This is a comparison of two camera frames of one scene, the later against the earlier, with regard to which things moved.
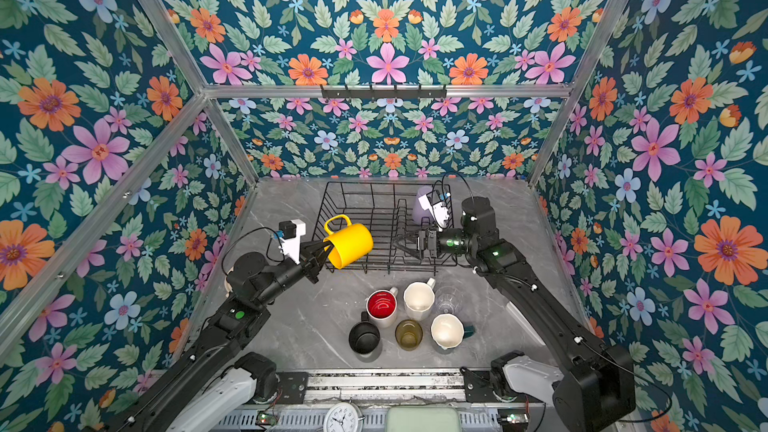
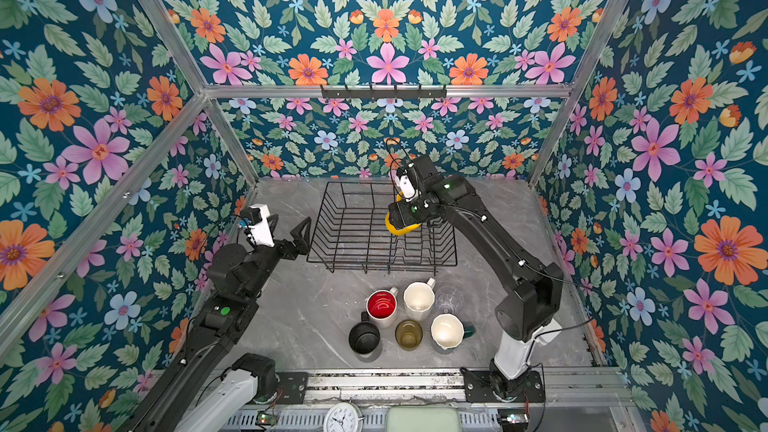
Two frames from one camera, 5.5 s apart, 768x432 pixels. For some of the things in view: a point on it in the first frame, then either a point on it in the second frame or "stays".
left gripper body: x=291 y=274 -> x=286 y=251
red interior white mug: x=382 y=306 stays
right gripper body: x=432 y=235 -> x=409 y=213
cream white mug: x=419 y=299 stays
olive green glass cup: x=409 y=334 stays
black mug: x=364 y=336 stays
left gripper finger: x=314 y=248 -> x=301 y=235
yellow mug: x=352 y=243 -> x=395 y=229
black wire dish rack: x=391 y=210 stays
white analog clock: x=344 y=417 stays
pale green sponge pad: x=422 y=419 stays
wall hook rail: x=384 y=94 stays
